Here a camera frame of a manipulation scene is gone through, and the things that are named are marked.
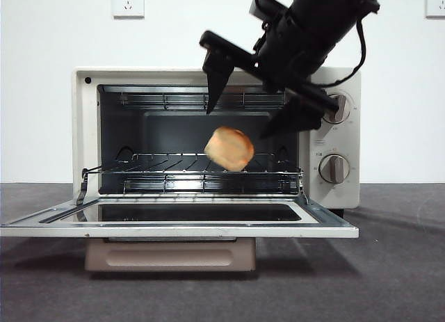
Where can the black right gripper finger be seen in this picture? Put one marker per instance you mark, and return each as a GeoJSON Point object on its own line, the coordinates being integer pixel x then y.
{"type": "Point", "coordinates": [216, 78]}
{"type": "Point", "coordinates": [295, 118]}

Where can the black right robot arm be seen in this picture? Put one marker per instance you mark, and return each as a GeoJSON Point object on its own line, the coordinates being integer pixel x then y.
{"type": "Point", "coordinates": [337, 19]}

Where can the white wall socket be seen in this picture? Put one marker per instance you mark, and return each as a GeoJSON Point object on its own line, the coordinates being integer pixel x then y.
{"type": "Point", "coordinates": [436, 2]}
{"type": "Point", "coordinates": [127, 2]}

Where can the white Toshiba toaster oven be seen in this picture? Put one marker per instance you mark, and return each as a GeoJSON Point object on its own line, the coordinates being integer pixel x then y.
{"type": "Point", "coordinates": [83, 134]}

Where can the round golden bread roll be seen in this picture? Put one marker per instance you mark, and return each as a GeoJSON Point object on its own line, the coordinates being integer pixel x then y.
{"type": "Point", "coordinates": [229, 148]}

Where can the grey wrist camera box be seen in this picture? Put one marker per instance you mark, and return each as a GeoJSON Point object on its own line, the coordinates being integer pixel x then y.
{"type": "Point", "coordinates": [259, 12]}

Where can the beige oven control knob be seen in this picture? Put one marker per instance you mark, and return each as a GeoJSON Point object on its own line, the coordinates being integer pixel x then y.
{"type": "Point", "coordinates": [334, 169]}
{"type": "Point", "coordinates": [342, 110]}

